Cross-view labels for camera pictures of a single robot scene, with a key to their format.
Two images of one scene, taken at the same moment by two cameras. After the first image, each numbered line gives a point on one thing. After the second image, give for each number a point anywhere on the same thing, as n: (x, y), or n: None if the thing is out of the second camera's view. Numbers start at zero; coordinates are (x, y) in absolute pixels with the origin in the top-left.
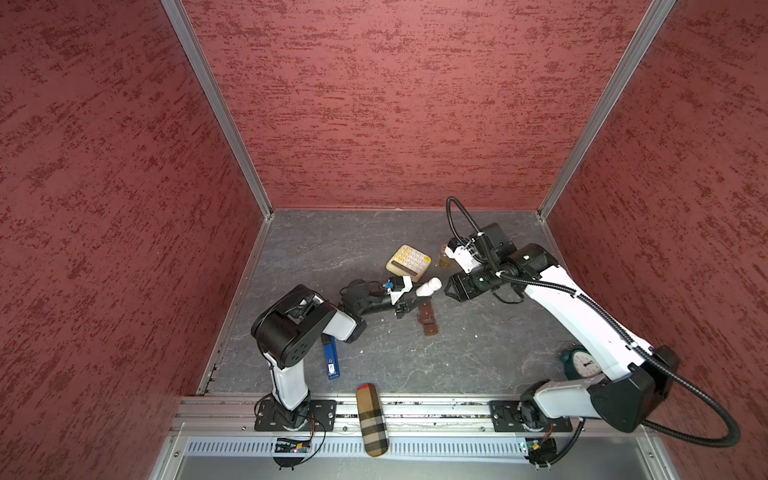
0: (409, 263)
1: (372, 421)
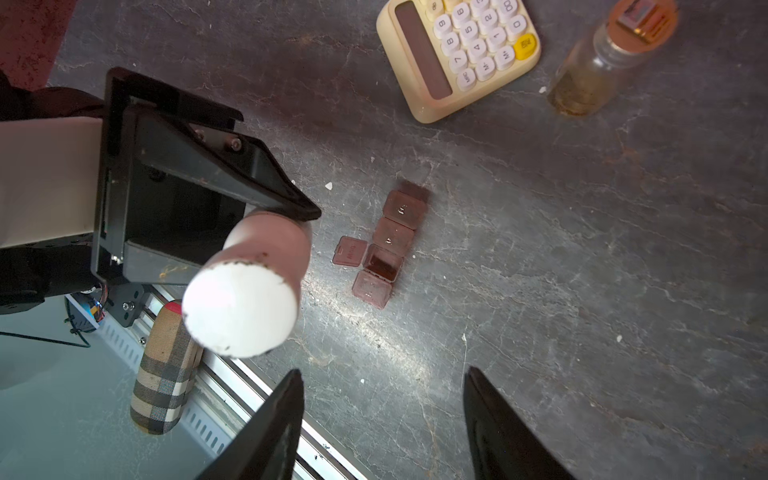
0: (454, 55)
1: (170, 366)
